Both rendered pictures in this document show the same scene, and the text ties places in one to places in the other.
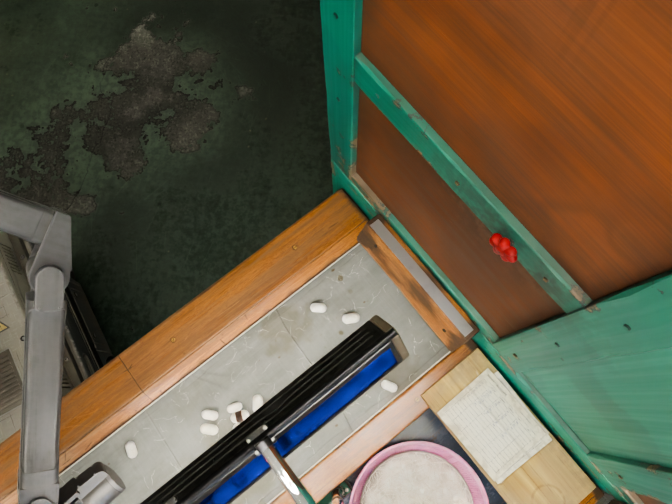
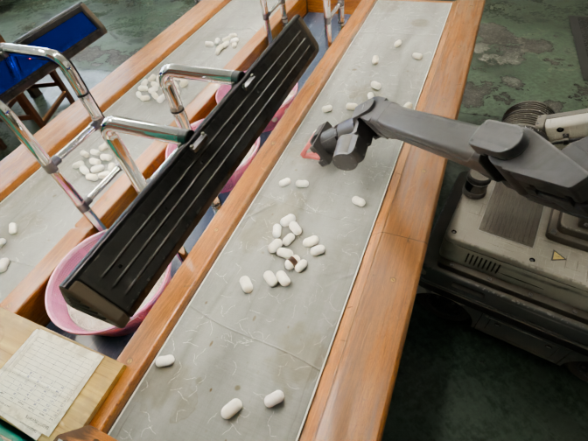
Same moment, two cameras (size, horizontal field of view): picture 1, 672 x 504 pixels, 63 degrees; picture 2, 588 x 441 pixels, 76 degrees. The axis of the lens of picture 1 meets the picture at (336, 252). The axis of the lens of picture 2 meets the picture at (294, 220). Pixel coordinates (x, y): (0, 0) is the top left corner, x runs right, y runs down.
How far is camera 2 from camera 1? 0.62 m
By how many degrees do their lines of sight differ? 54
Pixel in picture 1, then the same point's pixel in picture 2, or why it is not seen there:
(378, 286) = not seen: outside the picture
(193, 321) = (388, 304)
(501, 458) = (32, 351)
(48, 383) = (428, 129)
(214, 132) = not seen: outside the picture
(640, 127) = not seen: outside the picture
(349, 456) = (181, 282)
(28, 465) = (394, 106)
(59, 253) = (530, 162)
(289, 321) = (298, 367)
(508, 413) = (24, 397)
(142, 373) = (394, 242)
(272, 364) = (290, 317)
